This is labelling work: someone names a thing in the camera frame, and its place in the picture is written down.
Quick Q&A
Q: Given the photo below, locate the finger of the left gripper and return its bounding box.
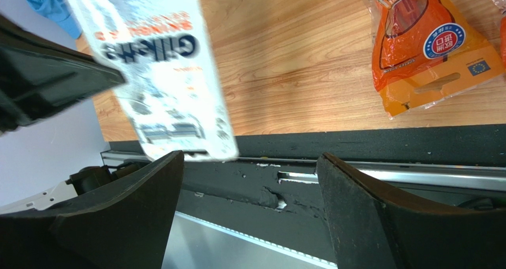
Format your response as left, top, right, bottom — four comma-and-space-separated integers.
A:
1, 16, 126, 134

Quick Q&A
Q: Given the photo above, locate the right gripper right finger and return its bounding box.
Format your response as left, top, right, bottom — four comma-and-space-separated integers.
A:
316, 153, 505, 268

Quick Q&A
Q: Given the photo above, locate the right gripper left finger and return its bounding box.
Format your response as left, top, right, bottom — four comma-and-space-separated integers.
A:
1, 151, 184, 268

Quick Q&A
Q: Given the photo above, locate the white Gillette razor pack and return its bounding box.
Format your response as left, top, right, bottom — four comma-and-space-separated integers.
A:
66, 0, 239, 162

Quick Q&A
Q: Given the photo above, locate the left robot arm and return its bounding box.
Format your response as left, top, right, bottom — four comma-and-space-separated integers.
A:
1, 16, 148, 214

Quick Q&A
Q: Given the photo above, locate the blue bucket hat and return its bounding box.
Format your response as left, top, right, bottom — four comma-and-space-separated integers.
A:
26, 0, 82, 40

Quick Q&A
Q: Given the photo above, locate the orange razor bag left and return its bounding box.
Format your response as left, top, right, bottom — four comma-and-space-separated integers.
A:
368, 0, 504, 118

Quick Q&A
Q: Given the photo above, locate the aluminium rail frame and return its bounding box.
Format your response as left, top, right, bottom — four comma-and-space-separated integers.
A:
100, 150, 506, 269

